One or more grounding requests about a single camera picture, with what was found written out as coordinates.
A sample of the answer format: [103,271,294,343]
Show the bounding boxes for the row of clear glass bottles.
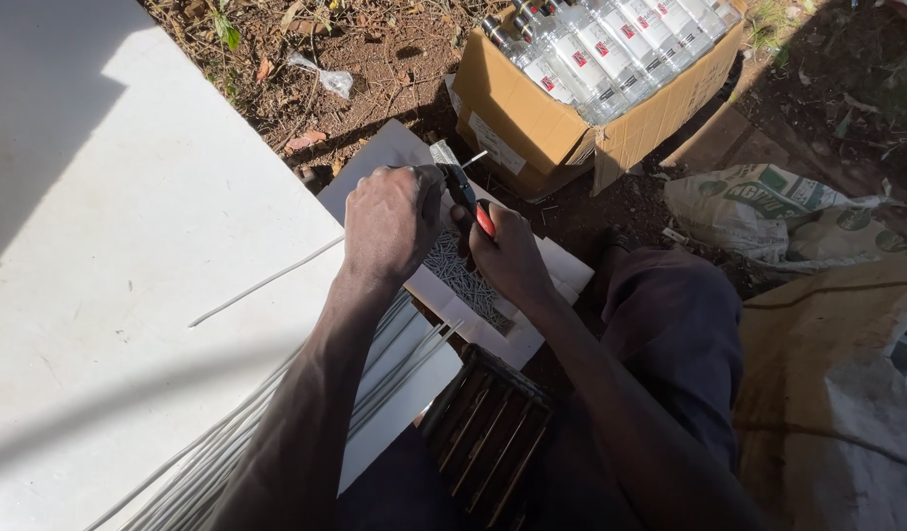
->
[481,0,743,125]

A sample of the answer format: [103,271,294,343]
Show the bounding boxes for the white green printed sack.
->
[663,163,907,274]

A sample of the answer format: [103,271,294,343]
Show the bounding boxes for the dark slatted wooden stool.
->
[421,342,555,531]

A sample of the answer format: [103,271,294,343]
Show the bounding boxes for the single long grey wire rod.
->
[188,150,490,328]

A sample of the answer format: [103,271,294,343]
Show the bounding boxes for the crumpled clear plastic wrapper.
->
[287,50,354,100]

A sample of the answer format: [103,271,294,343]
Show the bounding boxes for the person's right hand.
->
[451,201,555,311]

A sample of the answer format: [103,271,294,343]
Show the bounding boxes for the large white board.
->
[0,0,463,531]

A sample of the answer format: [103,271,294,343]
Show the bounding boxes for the pile of short cut wire pieces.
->
[422,227,516,336]

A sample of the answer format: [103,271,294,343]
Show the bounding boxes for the red handled pliers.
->
[437,162,498,239]

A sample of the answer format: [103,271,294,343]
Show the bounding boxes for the person's left hand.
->
[342,164,449,286]

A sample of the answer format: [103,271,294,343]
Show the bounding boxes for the bundle of grey wire rods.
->
[83,289,466,531]

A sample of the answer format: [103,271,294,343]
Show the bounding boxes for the brown cardboard box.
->
[452,6,747,202]

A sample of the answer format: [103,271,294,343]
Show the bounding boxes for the person's dark trousers leg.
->
[335,245,747,531]

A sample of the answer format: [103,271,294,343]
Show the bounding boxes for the brown woven sack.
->
[732,257,907,531]

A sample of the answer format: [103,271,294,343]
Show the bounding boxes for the flat brown cardboard piece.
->
[659,102,794,175]

